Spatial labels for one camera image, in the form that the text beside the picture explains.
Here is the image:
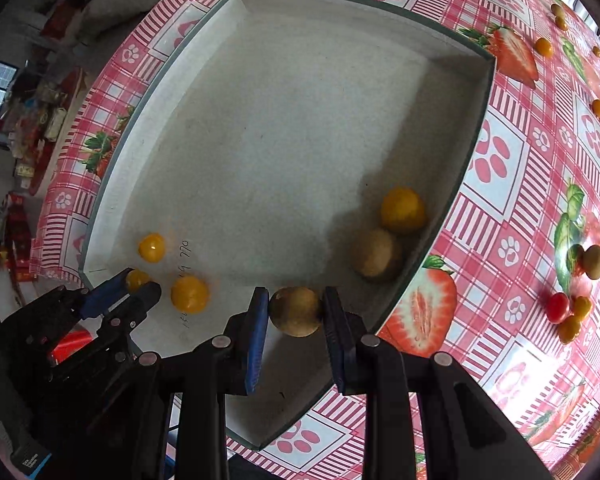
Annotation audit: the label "cluttered table with packages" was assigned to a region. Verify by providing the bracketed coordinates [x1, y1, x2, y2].
[0, 67, 88, 196]

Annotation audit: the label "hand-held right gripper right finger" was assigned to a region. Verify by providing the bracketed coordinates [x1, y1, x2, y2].
[322, 287, 555, 480]

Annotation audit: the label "strawberry print tablecloth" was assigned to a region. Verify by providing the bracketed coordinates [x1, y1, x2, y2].
[27, 0, 600, 480]

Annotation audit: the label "white sack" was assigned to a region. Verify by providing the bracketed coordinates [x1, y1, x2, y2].
[80, 0, 181, 41]

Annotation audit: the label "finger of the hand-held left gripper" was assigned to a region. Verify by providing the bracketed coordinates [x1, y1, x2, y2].
[77, 268, 136, 320]
[100, 281, 162, 342]

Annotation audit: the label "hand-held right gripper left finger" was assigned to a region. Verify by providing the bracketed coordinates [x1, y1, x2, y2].
[130, 287, 271, 480]

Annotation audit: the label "grey cardboard box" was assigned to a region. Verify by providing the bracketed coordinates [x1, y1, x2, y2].
[80, 0, 497, 451]

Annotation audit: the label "red cherry tomato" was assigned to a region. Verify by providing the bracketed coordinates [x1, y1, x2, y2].
[546, 292, 571, 324]

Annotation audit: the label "red boxes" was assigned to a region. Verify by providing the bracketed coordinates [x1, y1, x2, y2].
[0, 192, 37, 281]

